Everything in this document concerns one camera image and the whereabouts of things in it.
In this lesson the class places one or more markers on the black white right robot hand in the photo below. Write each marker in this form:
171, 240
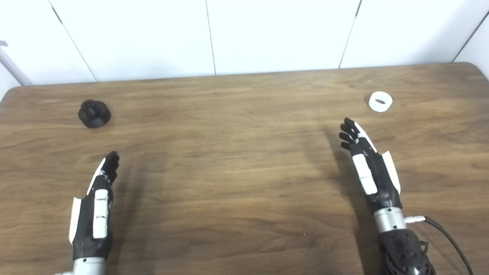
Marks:
376, 175

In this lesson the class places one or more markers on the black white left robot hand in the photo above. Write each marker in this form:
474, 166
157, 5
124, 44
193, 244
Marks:
100, 214

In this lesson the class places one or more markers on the round black part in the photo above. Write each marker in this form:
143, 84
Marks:
94, 114

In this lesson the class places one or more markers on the grey metal pole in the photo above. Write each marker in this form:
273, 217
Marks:
15, 68

